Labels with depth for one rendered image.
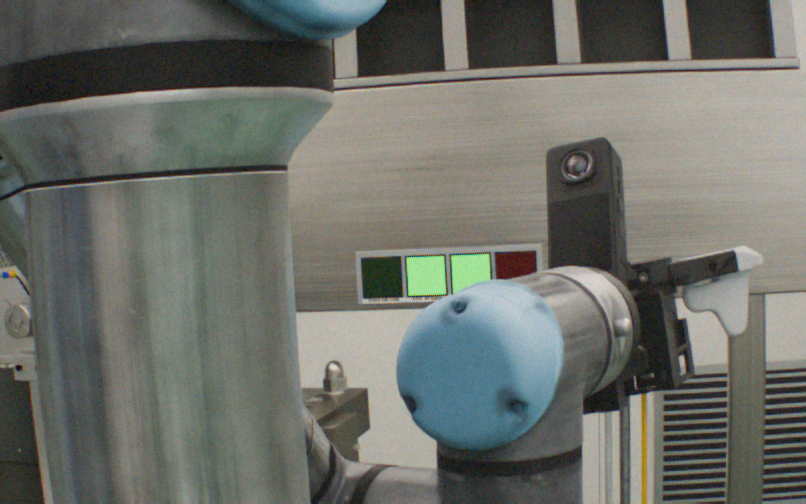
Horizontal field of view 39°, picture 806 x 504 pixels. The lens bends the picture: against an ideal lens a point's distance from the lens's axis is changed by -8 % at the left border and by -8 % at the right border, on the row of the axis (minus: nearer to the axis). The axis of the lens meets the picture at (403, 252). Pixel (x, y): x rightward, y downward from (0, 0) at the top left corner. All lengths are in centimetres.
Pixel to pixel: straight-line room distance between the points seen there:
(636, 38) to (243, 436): 137
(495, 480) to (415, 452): 353
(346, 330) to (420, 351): 354
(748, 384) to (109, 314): 149
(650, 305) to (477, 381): 22
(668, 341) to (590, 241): 8
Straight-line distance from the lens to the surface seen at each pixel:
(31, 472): 186
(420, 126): 162
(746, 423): 178
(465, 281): 160
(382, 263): 163
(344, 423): 151
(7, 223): 50
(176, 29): 32
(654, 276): 75
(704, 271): 77
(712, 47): 167
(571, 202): 75
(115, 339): 34
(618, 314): 66
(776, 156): 158
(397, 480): 64
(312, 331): 414
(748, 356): 176
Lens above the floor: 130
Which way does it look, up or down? 3 degrees down
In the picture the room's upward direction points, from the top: 3 degrees counter-clockwise
